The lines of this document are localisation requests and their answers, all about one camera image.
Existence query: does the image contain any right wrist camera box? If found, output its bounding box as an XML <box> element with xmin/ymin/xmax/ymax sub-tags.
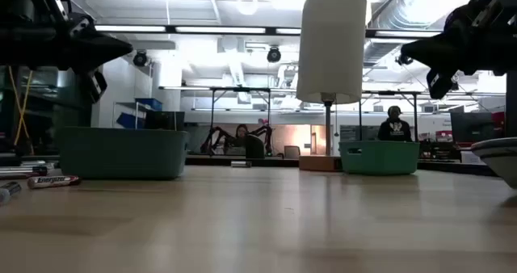
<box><xmin>426</xmin><ymin>68</ymin><xmax>460</xmax><ymax>100</ymax></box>

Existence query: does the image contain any person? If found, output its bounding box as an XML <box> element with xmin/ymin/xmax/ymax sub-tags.
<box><xmin>233</xmin><ymin>123</ymin><xmax>252</xmax><ymax>149</ymax></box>
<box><xmin>376</xmin><ymin>105</ymin><xmax>414</xmax><ymax>143</ymax></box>

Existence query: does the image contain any white shade wooden base lamp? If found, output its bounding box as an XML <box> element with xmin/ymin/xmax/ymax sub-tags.
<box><xmin>296</xmin><ymin>0</ymin><xmax>368</xmax><ymax>173</ymax></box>

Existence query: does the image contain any blue storage bin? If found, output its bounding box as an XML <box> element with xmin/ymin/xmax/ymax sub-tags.
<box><xmin>134</xmin><ymin>97</ymin><xmax>164</xmax><ymax>112</ymax></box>

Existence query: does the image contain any Energizer silver battery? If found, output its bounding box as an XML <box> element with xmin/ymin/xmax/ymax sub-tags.
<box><xmin>26</xmin><ymin>174</ymin><xmax>82</xmax><ymax>191</ymax></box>

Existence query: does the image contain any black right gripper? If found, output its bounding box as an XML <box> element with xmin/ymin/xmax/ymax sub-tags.
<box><xmin>401</xmin><ymin>0</ymin><xmax>517</xmax><ymax>77</ymax></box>

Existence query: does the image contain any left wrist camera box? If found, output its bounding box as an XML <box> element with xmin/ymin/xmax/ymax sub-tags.
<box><xmin>85</xmin><ymin>69</ymin><xmax>109</xmax><ymax>104</ymax></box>

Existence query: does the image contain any dark teal plastic bin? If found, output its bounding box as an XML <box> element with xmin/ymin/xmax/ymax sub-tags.
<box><xmin>57</xmin><ymin>126</ymin><xmax>190</xmax><ymax>181</ymax></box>

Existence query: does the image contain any black monitor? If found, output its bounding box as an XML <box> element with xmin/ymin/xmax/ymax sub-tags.
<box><xmin>449</xmin><ymin>111</ymin><xmax>496</xmax><ymax>145</ymax></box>
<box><xmin>144</xmin><ymin>110</ymin><xmax>187</xmax><ymax>132</ymax></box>

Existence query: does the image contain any green plastic bin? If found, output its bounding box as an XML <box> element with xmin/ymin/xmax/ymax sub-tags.
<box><xmin>338</xmin><ymin>140</ymin><xmax>421</xmax><ymax>176</ymax></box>

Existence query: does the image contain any black aluminium table frame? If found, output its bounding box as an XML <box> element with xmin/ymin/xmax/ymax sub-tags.
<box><xmin>183</xmin><ymin>153</ymin><xmax>500</xmax><ymax>178</ymax></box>

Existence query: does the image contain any silver ventilation duct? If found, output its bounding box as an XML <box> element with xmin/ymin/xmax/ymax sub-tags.
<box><xmin>363</xmin><ymin>0</ymin><xmax>457</xmax><ymax>66</ymax></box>

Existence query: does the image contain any yellow hanging cable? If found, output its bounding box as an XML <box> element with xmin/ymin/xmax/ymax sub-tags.
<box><xmin>7</xmin><ymin>66</ymin><xmax>34</xmax><ymax>147</ymax></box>

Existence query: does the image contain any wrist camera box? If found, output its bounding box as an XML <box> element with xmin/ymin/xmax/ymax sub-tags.
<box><xmin>85</xmin><ymin>69</ymin><xmax>109</xmax><ymax>104</ymax></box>
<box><xmin>426</xmin><ymin>68</ymin><xmax>460</xmax><ymax>100</ymax></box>

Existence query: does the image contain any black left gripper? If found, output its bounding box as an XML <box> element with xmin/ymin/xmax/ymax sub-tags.
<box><xmin>0</xmin><ymin>0</ymin><xmax>134</xmax><ymax>72</ymax></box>

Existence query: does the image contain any black desk calculator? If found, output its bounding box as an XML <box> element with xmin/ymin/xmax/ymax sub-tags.
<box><xmin>470</xmin><ymin>137</ymin><xmax>517</xmax><ymax>190</ymax></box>

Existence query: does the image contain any black round ceiling spotlight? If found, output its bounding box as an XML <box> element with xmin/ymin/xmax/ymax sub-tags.
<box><xmin>266</xmin><ymin>45</ymin><xmax>283</xmax><ymax>64</ymax></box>
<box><xmin>132</xmin><ymin>50</ymin><xmax>149</xmax><ymax>68</ymax></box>

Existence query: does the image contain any overhead LED light bar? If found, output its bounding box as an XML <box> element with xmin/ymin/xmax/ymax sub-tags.
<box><xmin>93</xmin><ymin>23</ymin><xmax>443</xmax><ymax>39</ymax></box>

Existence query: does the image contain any reddish battery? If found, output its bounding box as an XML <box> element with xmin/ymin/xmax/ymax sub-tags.
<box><xmin>0</xmin><ymin>171</ymin><xmax>30</xmax><ymax>181</ymax></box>

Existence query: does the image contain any blue panel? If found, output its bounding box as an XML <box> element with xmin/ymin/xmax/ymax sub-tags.
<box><xmin>116</xmin><ymin>111</ymin><xmax>139</xmax><ymax>130</ymax></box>

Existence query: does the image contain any black office chair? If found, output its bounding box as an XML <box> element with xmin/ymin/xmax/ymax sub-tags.
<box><xmin>244</xmin><ymin>134</ymin><xmax>267</xmax><ymax>160</ymax></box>

